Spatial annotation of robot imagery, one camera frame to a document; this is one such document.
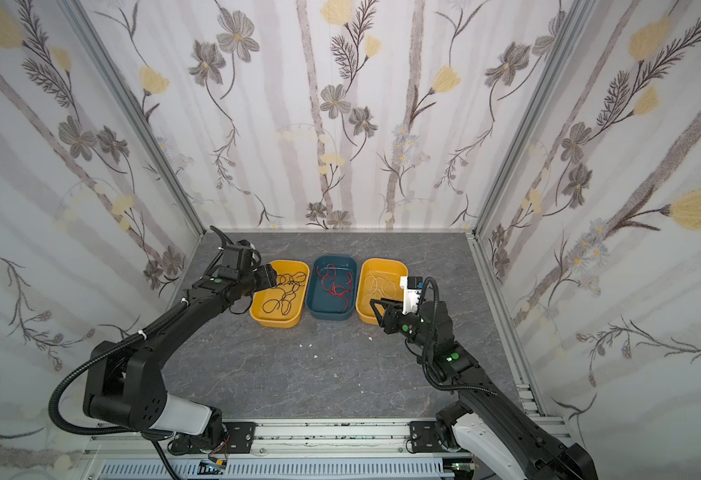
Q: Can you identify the white cable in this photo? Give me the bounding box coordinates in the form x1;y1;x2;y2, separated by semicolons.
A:
363;271;405;304

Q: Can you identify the red cable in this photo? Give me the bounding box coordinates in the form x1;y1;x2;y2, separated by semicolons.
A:
315;263;354;301

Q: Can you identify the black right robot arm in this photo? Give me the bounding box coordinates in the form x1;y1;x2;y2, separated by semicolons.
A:
369;276;597;479

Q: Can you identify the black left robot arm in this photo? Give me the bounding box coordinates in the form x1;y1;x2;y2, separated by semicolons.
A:
48;229;278;445

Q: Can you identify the right yellow plastic bin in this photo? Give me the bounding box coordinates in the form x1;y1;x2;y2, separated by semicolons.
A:
355;258;408;325

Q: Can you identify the yellow plastic bin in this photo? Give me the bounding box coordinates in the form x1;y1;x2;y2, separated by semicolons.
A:
250;260;310;329
355;258;408;325

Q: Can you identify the teal plastic bin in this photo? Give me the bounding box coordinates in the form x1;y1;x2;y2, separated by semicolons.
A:
306;255;358;321

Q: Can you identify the left yellow plastic bin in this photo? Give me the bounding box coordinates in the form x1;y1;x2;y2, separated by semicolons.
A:
250;260;310;329

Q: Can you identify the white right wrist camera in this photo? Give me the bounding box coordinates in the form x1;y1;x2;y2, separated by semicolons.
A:
399;276;424;315

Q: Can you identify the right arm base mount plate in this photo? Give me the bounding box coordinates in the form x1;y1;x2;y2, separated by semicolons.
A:
406;420;446;454

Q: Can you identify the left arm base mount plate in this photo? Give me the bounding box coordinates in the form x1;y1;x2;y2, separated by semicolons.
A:
168;419;256;455

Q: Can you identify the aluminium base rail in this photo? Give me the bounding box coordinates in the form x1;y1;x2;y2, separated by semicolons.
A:
76;383;585;480

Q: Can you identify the white perforated cable duct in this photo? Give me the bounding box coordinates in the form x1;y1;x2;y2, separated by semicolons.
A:
96;458;454;480

